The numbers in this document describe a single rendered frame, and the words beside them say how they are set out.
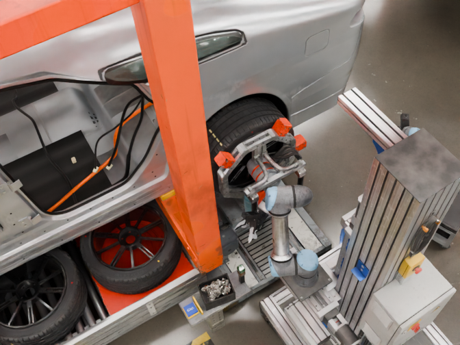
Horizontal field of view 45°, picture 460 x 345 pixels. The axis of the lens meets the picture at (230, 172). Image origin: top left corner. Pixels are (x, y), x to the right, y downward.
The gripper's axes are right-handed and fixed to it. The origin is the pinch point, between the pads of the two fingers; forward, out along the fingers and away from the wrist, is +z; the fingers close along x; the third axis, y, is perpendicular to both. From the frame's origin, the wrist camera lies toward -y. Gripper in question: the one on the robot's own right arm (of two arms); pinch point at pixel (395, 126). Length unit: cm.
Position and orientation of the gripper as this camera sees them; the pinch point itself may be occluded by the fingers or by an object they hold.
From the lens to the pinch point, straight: 356.4
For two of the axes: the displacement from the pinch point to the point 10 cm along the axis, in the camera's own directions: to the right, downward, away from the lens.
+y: -1.1, 9.8, 1.4
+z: -0.5, -1.5, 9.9
